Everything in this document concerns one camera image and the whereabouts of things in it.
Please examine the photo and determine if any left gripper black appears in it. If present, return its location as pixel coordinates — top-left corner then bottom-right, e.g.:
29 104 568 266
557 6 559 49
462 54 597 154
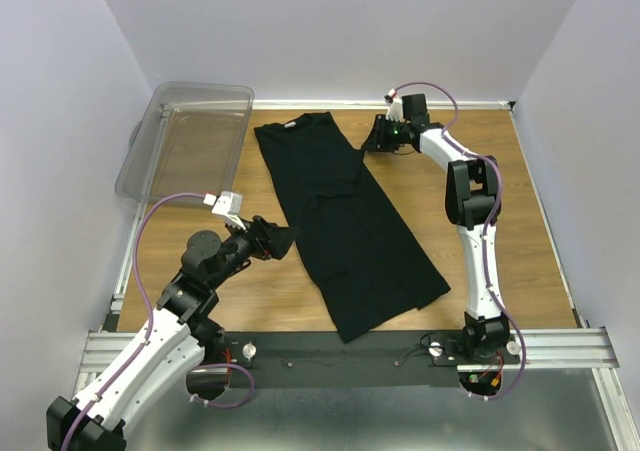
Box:
209 214 301 290

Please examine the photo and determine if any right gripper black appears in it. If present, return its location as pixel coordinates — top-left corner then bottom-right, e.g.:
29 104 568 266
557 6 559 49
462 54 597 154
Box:
358 115 408 154

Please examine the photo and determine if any black t shirt blue logo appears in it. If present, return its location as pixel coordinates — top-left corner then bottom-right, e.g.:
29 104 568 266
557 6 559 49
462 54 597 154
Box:
254 112 450 343

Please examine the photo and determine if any clear plastic bin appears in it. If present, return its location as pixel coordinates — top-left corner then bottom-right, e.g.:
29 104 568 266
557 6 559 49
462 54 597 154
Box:
115 81 254 203

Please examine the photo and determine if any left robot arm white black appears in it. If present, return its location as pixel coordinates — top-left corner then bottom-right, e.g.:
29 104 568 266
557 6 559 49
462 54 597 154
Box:
46 216 299 450

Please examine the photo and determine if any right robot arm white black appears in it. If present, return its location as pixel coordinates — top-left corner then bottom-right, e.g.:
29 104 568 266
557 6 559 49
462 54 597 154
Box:
361 89 510 363

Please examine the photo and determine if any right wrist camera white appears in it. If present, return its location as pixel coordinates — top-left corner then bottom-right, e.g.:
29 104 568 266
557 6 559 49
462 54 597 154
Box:
384 88 404 122

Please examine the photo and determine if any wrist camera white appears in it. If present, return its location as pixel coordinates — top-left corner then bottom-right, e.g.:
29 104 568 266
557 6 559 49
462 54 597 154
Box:
384 88 404 122
203 191 246 231

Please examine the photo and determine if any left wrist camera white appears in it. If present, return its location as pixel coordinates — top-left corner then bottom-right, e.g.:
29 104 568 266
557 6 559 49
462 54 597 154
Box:
203 191 246 231

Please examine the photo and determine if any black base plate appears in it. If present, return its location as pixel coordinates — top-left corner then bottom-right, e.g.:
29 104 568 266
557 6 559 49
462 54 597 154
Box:
164 328 521 392

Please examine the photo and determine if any aluminium frame rail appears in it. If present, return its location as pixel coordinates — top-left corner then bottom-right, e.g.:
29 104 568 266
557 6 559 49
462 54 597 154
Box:
57 105 171 451

